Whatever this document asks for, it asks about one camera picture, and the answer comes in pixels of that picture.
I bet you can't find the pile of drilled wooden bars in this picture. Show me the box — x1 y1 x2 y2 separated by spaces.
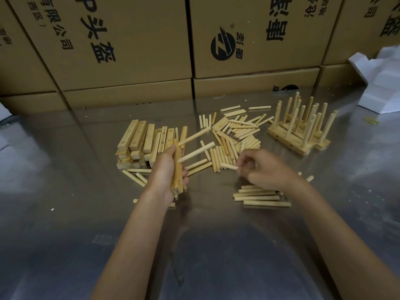
116 119 189 170

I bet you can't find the pile of wooden dowels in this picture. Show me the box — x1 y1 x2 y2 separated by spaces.
122 105 315 208

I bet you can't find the person's right forearm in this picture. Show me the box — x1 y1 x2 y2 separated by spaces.
289 177 400 300

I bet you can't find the shiny metal table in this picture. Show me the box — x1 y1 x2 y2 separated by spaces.
0 85 400 300

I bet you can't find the drilled wooden block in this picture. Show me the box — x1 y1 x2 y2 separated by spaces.
290 115 329 137
287 118 331 145
267 126 310 157
170 139 185 195
275 121 318 152
284 120 331 150
280 121 324 151

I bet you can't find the clear tape patch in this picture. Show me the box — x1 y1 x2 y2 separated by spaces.
92 234 121 246

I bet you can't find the stack of brown cardboard boxes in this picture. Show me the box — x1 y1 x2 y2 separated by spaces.
0 0 400 115

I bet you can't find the person's right hand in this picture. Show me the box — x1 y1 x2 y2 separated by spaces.
236 149 302 194

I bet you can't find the person's left forearm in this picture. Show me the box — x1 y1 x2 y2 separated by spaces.
90 192 171 300

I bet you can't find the person's left hand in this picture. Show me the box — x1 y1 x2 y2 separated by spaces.
144 145 190 205

